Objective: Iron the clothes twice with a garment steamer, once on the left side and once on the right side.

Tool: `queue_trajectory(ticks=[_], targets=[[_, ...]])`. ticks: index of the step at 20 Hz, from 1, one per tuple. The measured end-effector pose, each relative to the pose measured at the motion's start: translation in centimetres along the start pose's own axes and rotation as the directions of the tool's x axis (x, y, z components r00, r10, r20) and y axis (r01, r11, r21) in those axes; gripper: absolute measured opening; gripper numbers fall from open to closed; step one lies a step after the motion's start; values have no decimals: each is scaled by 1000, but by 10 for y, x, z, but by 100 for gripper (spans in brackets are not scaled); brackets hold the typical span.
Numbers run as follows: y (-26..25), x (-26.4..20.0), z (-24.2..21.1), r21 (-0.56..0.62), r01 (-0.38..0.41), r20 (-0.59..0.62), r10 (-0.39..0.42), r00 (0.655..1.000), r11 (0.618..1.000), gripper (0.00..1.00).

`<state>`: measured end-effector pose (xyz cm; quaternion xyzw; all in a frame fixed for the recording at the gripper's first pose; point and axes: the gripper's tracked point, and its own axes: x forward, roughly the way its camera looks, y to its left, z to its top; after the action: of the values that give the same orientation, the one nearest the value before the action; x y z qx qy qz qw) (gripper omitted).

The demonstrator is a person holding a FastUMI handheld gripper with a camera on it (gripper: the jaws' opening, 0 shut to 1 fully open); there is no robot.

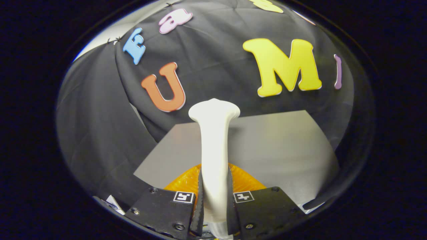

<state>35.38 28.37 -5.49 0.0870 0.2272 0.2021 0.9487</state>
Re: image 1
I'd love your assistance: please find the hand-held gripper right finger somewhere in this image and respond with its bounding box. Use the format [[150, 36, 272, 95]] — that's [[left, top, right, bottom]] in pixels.
[[227, 163, 306, 240]]

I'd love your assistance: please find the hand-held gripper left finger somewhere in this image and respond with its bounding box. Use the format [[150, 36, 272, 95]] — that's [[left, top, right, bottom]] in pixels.
[[125, 163, 204, 240]]

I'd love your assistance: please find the white garment steamer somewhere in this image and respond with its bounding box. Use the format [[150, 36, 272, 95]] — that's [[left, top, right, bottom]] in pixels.
[[188, 98, 241, 240]]

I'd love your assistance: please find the grey cabinet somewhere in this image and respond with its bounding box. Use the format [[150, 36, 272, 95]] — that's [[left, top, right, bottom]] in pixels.
[[133, 110, 340, 214]]

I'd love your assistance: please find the white printed paper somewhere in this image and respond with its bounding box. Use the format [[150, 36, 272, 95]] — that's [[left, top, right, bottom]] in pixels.
[[106, 195, 125, 215]]

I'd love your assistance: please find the black backdrop cloth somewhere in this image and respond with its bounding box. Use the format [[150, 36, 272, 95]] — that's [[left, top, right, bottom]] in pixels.
[[57, 0, 354, 210]]

